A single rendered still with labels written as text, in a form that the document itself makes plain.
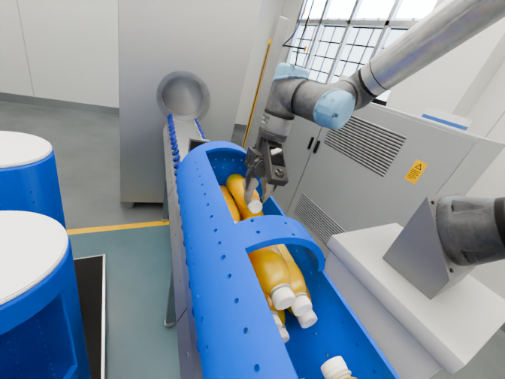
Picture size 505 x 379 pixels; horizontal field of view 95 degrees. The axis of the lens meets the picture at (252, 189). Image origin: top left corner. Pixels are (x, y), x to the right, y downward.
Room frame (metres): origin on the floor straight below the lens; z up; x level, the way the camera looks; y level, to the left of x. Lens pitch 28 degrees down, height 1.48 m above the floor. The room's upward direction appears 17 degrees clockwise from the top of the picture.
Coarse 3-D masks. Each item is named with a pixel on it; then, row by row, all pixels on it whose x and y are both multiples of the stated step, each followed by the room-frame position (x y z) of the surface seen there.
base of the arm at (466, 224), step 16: (448, 208) 0.46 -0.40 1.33; (464, 208) 0.46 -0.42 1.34; (480, 208) 0.44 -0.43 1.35; (496, 208) 0.43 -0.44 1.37; (448, 224) 0.44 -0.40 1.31; (464, 224) 0.42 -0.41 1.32; (480, 224) 0.41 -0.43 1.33; (496, 224) 0.40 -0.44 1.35; (448, 240) 0.42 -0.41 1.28; (464, 240) 0.41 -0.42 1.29; (480, 240) 0.40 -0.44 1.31; (496, 240) 0.39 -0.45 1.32; (464, 256) 0.41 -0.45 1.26; (480, 256) 0.40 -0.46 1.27; (496, 256) 0.39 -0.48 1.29
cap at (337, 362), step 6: (330, 360) 0.21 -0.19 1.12; (336, 360) 0.21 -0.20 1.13; (342, 360) 0.22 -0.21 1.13; (324, 366) 0.21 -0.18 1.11; (330, 366) 0.21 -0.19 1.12; (336, 366) 0.21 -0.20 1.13; (342, 366) 0.21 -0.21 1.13; (324, 372) 0.20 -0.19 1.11; (330, 372) 0.20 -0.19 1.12; (336, 372) 0.20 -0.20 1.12
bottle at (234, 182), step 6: (234, 174) 0.71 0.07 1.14; (240, 174) 0.73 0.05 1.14; (228, 180) 0.69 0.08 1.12; (234, 180) 0.67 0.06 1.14; (240, 180) 0.67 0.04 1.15; (228, 186) 0.68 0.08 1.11; (234, 186) 0.64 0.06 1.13; (240, 186) 0.63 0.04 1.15; (234, 192) 0.63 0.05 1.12; (240, 192) 0.60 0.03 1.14; (234, 198) 0.63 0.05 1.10; (240, 198) 0.59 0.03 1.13; (252, 198) 0.58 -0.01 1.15; (258, 198) 0.60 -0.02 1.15; (240, 204) 0.59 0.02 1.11
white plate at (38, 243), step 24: (0, 216) 0.36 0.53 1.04; (24, 216) 0.38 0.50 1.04; (0, 240) 0.31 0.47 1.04; (24, 240) 0.32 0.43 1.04; (48, 240) 0.34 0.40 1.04; (0, 264) 0.26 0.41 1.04; (24, 264) 0.27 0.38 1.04; (48, 264) 0.29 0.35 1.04; (0, 288) 0.22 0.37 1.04; (24, 288) 0.23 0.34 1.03
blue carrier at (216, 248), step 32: (192, 160) 0.63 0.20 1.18; (224, 160) 0.74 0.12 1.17; (192, 192) 0.50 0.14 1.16; (192, 224) 0.40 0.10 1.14; (224, 224) 0.36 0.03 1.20; (256, 224) 0.35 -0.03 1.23; (288, 224) 0.38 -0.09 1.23; (192, 256) 0.33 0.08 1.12; (224, 256) 0.30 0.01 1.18; (320, 256) 0.38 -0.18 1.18; (192, 288) 0.29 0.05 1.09; (224, 288) 0.24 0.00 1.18; (256, 288) 0.23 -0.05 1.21; (320, 288) 0.38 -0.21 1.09; (224, 320) 0.20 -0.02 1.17; (256, 320) 0.19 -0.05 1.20; (288, 320) 0.35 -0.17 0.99; (320, 320) 0.34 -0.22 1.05; (352, 320) 0.30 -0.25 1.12; (224, 352) 0.17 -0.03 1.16; (256, 352) 0.16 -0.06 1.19; (288, 352) 0.29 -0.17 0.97; (320, 352) 0.29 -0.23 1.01; (352, 352) 0.27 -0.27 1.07
